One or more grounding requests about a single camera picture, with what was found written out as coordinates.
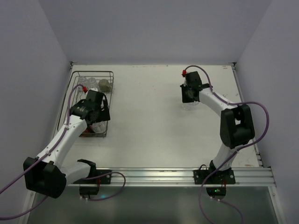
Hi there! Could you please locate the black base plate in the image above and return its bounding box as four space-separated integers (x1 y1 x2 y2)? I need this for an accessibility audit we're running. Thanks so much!
86 169 112 185
193 169 236 185

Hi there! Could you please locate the black right controller box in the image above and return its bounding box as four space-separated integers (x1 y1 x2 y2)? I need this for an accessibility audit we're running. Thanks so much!
206 187 227 200

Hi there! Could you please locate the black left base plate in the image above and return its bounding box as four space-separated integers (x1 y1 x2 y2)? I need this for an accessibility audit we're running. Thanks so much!
86 169 112 185

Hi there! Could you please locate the black left controller box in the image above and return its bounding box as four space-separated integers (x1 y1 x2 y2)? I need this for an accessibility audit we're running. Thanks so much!
79 186 100 199

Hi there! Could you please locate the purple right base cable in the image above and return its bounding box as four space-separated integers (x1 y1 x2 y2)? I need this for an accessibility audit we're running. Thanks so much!
198 182 245 224

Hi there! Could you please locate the aluminium mounting rail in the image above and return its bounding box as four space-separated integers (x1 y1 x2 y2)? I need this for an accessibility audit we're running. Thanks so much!
69 168 275 187

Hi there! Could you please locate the black controller box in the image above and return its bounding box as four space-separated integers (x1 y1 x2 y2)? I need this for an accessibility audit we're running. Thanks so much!
206 187 227 200
79 186 100 199

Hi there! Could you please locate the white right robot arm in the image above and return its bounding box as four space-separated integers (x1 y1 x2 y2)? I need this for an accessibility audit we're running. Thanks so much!
180 70 255 177

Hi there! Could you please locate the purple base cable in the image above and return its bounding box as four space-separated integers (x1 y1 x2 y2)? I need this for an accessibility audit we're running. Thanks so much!
198 182 245 224
81 171 127 202

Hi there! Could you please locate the red ceramic mug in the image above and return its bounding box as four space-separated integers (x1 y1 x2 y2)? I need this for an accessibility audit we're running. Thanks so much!
82 126 94 135

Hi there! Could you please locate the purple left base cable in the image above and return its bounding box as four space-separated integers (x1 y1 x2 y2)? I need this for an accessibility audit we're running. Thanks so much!
81 171 127 202

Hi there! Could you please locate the olive green ceramic mug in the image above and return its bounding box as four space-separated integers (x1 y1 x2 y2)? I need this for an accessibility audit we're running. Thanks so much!
98 79 111 92

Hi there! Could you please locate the clear faceted glass cup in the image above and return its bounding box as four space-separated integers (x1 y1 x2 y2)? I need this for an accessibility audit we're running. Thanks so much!
86 77 98 89
78 76 87 85
182 102 199 111
92 121 107 134

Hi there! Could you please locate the black wire dish rack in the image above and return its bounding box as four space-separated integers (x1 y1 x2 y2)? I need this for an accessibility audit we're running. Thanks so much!
55 70 114 138

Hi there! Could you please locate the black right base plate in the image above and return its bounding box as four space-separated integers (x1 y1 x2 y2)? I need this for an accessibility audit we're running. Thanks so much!
193 169 236 185

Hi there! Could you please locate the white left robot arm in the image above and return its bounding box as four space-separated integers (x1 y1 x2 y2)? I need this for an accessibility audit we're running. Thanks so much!
23 90 110 198

